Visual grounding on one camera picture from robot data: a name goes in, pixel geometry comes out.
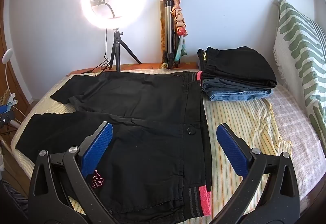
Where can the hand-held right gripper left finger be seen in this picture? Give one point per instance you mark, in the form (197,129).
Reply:
(98,147)

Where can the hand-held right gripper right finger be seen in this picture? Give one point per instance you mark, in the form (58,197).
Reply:
(230,149)

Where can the black pants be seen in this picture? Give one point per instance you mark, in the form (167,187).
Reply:
(142,117)
(236,66)

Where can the folded black pants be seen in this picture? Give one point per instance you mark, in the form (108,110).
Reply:
(236,66)

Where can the yellow striped bed sheet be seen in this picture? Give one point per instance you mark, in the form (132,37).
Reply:
(242,117)

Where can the folded blue jeans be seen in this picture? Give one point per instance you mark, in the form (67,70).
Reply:
(229,94)

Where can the pink chequered blanket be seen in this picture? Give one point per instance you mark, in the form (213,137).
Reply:
(293,132)

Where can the blue and black clamp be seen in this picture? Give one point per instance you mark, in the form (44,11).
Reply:
(3,109)

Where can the small black tripod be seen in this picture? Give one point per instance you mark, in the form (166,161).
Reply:
(117,45)

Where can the green and white pillow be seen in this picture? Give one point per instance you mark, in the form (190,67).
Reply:
(298,43)

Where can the orange patterned board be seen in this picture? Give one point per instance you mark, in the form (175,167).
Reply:
(162,35)

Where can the white lamp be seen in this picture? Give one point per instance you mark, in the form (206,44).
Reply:
(7,54)

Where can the folded silver tripod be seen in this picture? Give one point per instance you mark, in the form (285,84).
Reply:
(168,30)

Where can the folded tripod with scarves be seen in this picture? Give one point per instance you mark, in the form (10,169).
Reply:
(179,17)

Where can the black gooseneck phone holder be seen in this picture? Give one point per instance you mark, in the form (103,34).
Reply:
(107,5)

